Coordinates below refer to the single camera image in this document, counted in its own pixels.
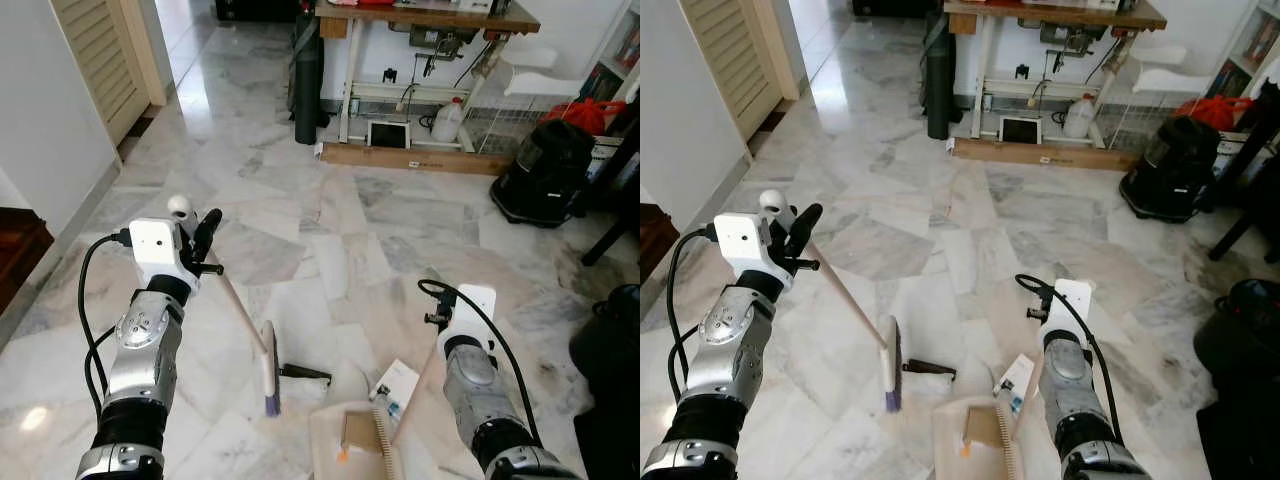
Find beige dustpan with long handle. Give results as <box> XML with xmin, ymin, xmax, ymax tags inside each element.
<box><xmin>932</xmin><ymin>355</ymin><xmax>1048</xmax><ymax>480</ymax></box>
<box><xmin>308</xmin><ymin>345</ymin><xmax>446</xmax><ymax>480</ymax></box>

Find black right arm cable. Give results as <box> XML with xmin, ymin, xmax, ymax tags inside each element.
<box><xmin>1015</xmin><ymin>274</ymin><xmax>1123</xmax><ymax>443</ymax></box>
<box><xmin>418</xmin><ymin>280</ymin><xmax>543</xmax><ymax>446</ymax></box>

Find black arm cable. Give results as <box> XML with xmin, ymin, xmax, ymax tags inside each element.
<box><xmin>1015</xmin><ymin>274</ymin><xmax>1123</xmax><ymax>443</ymax></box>
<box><xmin>77</xmin><ymin>230</ymin><xmax>136</xmax><ymax>421</ymax></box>
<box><xmin>418</xmin><ymin>280</ymin><xmax>543</xmax><ymax>446</ymax></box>
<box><xmin>667</xmin><ymin>225</ymin><xmax>721</xmax><ymax>401</ymax></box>

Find black furniture legs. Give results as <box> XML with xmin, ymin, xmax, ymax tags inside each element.
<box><xmin>1200</xmin><ymin>85</ymin><xmax>1280</xmax><ymax>263</ymax></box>
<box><xmin>580</xmin><ymin>100</ymin><xmax>641</xmax><ymax>266</ymax></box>

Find white-framed tablet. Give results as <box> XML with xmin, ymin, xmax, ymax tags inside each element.
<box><xmin>366</xmin><ymin>118</ymin><xmax>411</xmax><ymax>151</ymax></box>
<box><xmin>998</xmin><ymin>115</ymin><xmax>1043</xmax><ymax>146</ymax></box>

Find red bag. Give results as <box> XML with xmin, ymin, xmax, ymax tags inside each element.
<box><xmin>545</xmin><ymin>97</ymin><xmax>626</xmax><ymax>136</ymax></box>
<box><xmin>1175</xmin><ymin>95</ymin><xmax>1256</xmax><ymax>131</ymax></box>

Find black round bin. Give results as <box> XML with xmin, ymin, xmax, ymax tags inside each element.
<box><xmin>1193</xmin><ymin>278</ymin><xmax>1280</xmax><ymax>480</ymax></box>
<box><xmin>570</xmin><ymin>285</ymin><xmax>641</xmax><ymax>480</ymax></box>

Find white bookshelf with books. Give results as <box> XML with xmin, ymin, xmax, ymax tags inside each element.
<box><xmin>1205</xmin><ymin>0</ymin><xmax>1280</xmax><ymax>101</ymax></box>
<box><xmin>580</xmin><ymin>0</ymin><xmax>641</xmax><ymax>101</ymax></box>

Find white plastic jug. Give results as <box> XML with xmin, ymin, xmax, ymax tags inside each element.
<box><xmin>430</xmin><ymin>96</ymin><xmax>467</xmax><ymax>143</ymax></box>
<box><xmin>1062</xmin><ymin>93</ymin><xmax>1098</xmax><ymax>139</ymax></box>

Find brown cardboard piece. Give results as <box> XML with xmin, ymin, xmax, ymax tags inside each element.
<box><xmin>965</xmin><ymin>408</ymin><xmax>1003</xmax><ymax>448</ymax></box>
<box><xmin>342</xmin><ymin>410</ymin><xmax>377</xmax><ymax>451</ymax></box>

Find wooden table with white legs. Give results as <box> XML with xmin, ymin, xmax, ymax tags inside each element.
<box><xmin>315</xmin><ymin>0</ymin><xmax>541</xmax><ymax>153</ymax></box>
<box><xmin>943</xmin><ymin>0</ymin><xmax>1168</xmax><ymax>151</ymax></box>

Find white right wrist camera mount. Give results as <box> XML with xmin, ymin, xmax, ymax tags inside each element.
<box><xmin>455</xmin><ymin>285</ymin><xmax>498</xmax><ymax>346</ymax></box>
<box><xmin>1050</xmin><ymin>278</ymin><xmax>1094</xmax><ymax>346</ymax></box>

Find white-handled broom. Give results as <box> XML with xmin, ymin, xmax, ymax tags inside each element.
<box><xmin>165</xmin><ymin>194</ymin><xmax>283</xmax><ymax>418</ymax></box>
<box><xmin>757</xmin><ymin>189</ymin><xmax>906</xmax><ymax>414</ymax></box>

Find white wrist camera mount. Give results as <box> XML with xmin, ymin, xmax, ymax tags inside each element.
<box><xmin>455</xmin><ymin>285</ymin><xmax>498</xmax><ymax>346</ymax></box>
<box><xmin>714</xmin><ymin>212</ymin><xmax>791</xmax><ymax>291</ymax></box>
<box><xmin>1050</xmin><ymin>278</ymin><xmax>1094</xmax><ymax>346</ymax></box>
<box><xmin>128</xmin><ymin>218</ymin><xmax>201</xmax><ymax>293</ymax></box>

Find white and blue paper pack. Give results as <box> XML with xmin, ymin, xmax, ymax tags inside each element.
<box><xmin>368</xmin><ymin>358</ymin><xmax>421</xmax><ymax>431</ymax></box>
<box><xmin>993</xmin><ymin>353</ymin><xmax>1036</xmax><ymax>416</ymax></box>

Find beige louvred door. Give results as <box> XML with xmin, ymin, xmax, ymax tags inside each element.
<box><xmin>678</xmin><ymin>0</ymin><xmax>801</xmax><ymax>141</ymax></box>
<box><xmin>50</xmin><ymin>0</ymin><xmax>171</xmax><ymax>146</ymax></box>

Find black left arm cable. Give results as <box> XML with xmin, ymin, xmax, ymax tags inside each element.
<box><xmin>77</xmin><ymin>230</ymin><xmax>136</xmax><ymax>421</ymax></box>
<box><xmin>667</xmin><ymin>225</ymin><xmax>721</xmax><ymax>401</ymax></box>

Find black vacuum cleaner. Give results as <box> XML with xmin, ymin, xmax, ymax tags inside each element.
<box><xmin>1120</xmin><ymin>115</ymin><xmax>1223</xmax><ymax>223</ymax></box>
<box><xmin>490</xmin><ymin>118</ymin><xmax>599</xmax><ymax>229</ymax></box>

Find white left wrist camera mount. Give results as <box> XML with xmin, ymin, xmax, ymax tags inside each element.
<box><xmin>714</xmin><ymin>212</ymin><xmax>791</xmax><ymax>291</ymax></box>
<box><xmin>128</xmin><ymin>218</ymin><xmax>201</xmax><ymax>293</ymax></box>

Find black rolled mat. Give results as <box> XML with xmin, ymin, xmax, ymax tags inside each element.
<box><xmin>292</xmin><ymin>10</ymin><xmax>323</xmax><ymax>146</ymax></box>
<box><xmin>922</xmin><ymin>10</ymin><xmax>956</xmax><ymax>141</ymax></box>

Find white plastic chair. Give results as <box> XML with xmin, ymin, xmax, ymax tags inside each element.
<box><xmin>500</xmin><ymin>40</ymin><xmax>586</xmax><ymax>99</ymax></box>
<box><xmin>1130</xmin><ymin>40</ymin><xmax>1216</xmax><ymax>96</ymax></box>

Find long wooden plank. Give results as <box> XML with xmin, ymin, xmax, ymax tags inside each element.
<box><xmin>950</xmin><ymin>137</ymin><xmax>1141</xmax><ymax>173</ymax></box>
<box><xmin>318</xmin><ymin>142</ymin><xmax>513</xmax><ymax>177</ymax></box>

